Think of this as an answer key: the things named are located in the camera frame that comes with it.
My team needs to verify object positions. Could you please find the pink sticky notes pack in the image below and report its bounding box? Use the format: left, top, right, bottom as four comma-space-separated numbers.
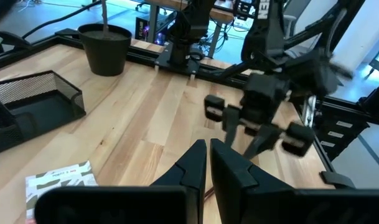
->
25, 161, 98, 224

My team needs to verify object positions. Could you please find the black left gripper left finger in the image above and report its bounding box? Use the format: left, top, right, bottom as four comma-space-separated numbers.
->
35, 139, 207, 224

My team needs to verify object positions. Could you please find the black mesh desk organizer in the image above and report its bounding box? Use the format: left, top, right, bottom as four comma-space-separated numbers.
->
0, 70, 87, 156

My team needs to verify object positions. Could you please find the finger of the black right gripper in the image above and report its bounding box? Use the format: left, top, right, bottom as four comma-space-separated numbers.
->
223, 105, 240, 147
243, 124, 282, 159

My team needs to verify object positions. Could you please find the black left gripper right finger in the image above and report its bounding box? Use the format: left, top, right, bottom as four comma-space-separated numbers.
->
210, 138, 379, 224

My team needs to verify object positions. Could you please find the green potted plant black pot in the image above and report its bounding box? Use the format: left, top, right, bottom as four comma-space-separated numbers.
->
78, 0, 133, 77

